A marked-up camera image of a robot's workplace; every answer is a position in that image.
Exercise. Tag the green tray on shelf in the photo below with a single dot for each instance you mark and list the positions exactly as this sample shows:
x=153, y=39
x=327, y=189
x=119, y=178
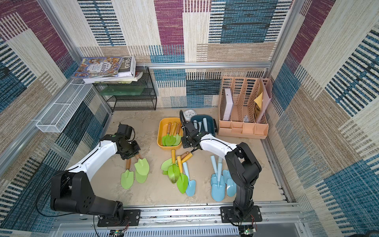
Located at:
x=122, y=91

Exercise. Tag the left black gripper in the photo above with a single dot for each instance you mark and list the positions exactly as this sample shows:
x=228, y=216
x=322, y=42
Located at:
x=137, y=148

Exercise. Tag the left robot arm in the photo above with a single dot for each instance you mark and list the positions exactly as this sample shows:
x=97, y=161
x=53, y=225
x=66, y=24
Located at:
x=71, y=190

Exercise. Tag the white book stack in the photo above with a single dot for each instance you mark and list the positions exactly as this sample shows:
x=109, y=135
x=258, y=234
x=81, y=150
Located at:
x=126, y=74

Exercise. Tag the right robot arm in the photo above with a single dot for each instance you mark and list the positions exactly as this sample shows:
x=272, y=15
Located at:
x=242, y=164

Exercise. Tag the white wire mesh basket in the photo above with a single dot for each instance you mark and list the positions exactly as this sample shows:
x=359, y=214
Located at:
x=56, y=118

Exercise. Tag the blue shovel large centre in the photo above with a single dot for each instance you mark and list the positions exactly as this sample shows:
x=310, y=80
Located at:
x=218, y=189

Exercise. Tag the dark green shovel yellow handle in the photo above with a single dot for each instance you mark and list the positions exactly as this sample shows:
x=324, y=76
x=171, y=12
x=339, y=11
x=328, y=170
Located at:
x=173, y=170

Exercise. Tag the dark blue storage box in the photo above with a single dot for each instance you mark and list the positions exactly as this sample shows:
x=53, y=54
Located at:
x=212, y=127

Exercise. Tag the pink desk file organizer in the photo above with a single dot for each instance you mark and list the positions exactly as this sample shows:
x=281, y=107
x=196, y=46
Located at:
x=247, y=119

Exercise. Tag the colorful picture book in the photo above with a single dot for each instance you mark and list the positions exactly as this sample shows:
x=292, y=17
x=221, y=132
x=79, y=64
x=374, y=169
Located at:
x=98, y=67

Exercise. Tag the white box in organizer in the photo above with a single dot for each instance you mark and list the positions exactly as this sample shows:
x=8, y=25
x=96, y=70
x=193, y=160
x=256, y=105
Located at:
x=226, y=104

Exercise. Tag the white round clock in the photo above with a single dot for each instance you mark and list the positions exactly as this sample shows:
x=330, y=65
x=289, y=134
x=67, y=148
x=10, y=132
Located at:
x=188, y=114

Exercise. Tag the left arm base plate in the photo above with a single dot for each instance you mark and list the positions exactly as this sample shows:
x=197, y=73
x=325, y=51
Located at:
x=129, y=217

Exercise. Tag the yellow paper in organizer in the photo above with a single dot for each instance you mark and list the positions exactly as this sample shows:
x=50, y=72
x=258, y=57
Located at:
x=259, y=100

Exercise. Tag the yellow storage box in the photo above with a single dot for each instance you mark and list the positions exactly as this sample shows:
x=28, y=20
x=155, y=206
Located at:
x=163, y=126

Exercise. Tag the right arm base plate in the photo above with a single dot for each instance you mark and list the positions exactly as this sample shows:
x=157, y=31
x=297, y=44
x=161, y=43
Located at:
x=229, y=214

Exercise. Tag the black wire shelf rack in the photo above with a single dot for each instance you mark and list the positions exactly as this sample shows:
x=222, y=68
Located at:
x=137, y=95

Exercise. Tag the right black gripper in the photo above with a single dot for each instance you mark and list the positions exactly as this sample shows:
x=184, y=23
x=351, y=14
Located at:
x=187, y=130

